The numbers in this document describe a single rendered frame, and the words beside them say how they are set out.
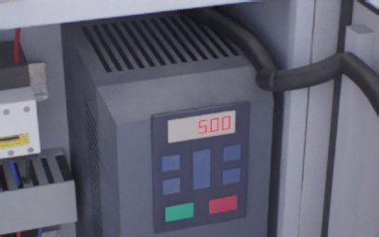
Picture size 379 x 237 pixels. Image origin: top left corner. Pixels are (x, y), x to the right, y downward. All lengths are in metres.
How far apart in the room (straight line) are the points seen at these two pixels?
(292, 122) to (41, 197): 0.23
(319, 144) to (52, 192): 0.23
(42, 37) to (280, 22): 0.21
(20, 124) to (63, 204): 0.10
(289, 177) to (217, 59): 0.10
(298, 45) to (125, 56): 0.13
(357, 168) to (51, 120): 0.29
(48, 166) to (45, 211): 0.04
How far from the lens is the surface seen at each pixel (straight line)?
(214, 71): 0.62
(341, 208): 0.61
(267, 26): 0.66
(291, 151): 0.63
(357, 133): 0.59
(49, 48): 0.74
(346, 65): 0.55
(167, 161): 0.60
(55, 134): 0.77
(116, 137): 0.59
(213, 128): 0.60
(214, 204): 0.63
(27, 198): 0.73
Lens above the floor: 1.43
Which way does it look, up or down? 28 degrees down
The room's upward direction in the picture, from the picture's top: straight up
